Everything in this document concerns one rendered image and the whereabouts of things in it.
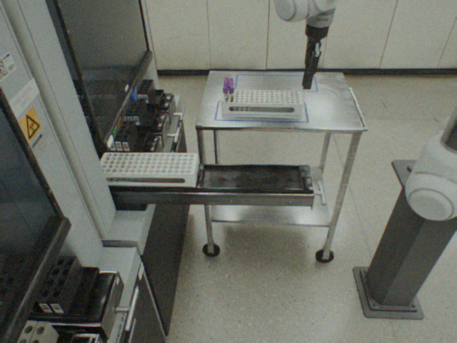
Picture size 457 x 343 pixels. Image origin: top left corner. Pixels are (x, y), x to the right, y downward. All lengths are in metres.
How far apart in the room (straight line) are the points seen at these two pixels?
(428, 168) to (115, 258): 0.86
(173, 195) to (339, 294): 1.05
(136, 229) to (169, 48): 2.51
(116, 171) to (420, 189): 0.84
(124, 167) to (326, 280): 1.16
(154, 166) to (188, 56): 2.41
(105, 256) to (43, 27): 0.59
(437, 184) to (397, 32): 2.60
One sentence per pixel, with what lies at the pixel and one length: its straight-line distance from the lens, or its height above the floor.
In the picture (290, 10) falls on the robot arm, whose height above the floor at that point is 1.25.
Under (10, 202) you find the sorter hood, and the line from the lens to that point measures 0.67.
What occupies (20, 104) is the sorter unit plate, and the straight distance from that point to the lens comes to 0.72.
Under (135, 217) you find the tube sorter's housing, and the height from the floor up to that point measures 0.73.
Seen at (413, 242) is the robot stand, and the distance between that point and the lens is 1.46.
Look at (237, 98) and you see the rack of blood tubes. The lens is 1.34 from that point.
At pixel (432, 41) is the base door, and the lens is 3.69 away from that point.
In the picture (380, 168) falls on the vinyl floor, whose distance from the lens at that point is 2.53.
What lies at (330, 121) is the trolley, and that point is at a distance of 1.36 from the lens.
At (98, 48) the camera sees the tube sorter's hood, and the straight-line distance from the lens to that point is 1.02.
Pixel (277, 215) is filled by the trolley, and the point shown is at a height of 0.28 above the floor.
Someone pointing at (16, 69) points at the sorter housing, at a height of 1.29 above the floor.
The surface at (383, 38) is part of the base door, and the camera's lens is 3.52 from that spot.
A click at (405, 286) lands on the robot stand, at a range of 1.71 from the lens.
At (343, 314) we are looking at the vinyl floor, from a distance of 1.79.
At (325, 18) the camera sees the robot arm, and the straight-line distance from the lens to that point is 1.23.
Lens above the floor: 1.55
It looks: 41 degrees down
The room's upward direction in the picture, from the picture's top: 2 degrees counter-clockwise
